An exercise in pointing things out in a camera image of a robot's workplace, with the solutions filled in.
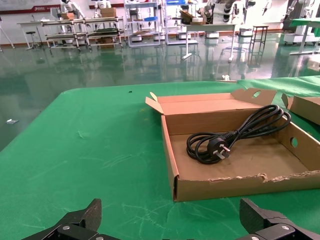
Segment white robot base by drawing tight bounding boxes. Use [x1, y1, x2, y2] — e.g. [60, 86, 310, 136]
[283, 32, 320, 47]

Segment black round stool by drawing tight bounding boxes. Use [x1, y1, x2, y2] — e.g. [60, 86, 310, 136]
[25, 30, 43, 50]

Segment small white mobile base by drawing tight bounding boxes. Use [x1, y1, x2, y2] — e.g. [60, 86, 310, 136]
[238, 27, 254, 38]

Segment white storage shelf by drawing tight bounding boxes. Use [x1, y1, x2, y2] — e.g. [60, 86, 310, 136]
[162, 0, 192, 46]
[124, 0, 163, 48]

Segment white long-legged table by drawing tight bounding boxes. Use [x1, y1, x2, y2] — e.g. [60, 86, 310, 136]
[180, 23, 239, 63]

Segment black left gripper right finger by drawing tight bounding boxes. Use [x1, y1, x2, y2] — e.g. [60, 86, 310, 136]
[237, 198, 320, 240]

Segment large brown cardboard box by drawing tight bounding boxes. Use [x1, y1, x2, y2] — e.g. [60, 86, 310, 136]
[100, 7, 118, 18]

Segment flat stacked cardboard pieces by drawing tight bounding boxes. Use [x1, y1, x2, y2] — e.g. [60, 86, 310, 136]
[179, 9, 196, 25]

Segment white humanoid robot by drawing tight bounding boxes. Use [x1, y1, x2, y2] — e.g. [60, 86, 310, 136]
[59, 0, 86, 20]
[219, 0, 243, 25]
[93, 0, 112, 19]
[197, 0, 218, 25]

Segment black power cord with plug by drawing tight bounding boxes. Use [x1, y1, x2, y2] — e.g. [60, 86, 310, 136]
[186, 104, 292, 165]

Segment shallow cardboard box torn rim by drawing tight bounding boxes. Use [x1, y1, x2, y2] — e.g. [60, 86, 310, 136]
[145, 87, 320, 202]

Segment green-topped white table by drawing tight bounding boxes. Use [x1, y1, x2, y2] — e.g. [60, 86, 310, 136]
[288, 17, 320, 56]

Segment red wall banner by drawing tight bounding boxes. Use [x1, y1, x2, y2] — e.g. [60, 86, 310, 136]
[0, 3, 61, 15]

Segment white work table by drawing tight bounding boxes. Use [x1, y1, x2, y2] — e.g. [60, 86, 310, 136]
[16, 21, 63, 51]

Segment metal pipe rack cart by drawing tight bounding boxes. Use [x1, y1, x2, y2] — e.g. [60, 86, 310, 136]
[40, 16, 126, 52]

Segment cardboard box with tall lid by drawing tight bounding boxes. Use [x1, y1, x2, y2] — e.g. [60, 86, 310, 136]
[281, 92, 320, 126]

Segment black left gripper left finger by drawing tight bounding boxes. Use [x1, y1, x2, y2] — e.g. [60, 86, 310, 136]
[24, 198, 118, 240]

